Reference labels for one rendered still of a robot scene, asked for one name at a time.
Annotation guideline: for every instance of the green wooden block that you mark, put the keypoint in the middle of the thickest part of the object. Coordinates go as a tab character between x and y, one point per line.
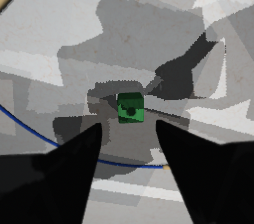
130	107

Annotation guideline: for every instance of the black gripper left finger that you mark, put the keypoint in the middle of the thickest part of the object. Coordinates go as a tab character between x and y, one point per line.
63	176

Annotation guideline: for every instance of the dark blue string with wooden stick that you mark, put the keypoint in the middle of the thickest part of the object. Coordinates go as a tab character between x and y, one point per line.
164	167

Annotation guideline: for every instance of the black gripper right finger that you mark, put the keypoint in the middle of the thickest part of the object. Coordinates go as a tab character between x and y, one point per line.
204	170

